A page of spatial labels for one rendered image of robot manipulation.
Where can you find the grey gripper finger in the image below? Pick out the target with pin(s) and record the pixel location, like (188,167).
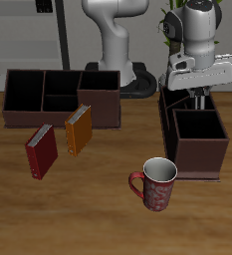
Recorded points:
(203,96)

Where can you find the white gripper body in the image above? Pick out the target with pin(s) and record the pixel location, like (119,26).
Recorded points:
(203,74)

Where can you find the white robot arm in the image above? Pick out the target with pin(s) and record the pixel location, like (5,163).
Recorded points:
(116,43)

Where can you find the narrow dark brown desk caddy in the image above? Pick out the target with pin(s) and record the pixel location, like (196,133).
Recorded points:
(200,156)

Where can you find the wide dark brown desk caddy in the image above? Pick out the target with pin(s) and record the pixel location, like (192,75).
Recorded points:
(97,106)

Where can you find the orange book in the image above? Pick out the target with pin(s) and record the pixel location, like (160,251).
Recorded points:
(81,132)

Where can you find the red book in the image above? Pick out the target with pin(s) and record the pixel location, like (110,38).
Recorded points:
(44,154)

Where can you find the red patterned mug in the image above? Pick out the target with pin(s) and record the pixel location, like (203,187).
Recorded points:
(158,194)

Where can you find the white shelf unit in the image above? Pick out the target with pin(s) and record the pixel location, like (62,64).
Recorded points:
(21,33)

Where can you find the flat black base plate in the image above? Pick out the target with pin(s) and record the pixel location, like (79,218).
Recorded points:
(144,84)

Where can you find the dark vertical post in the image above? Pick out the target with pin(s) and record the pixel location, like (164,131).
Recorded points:
(63,36)

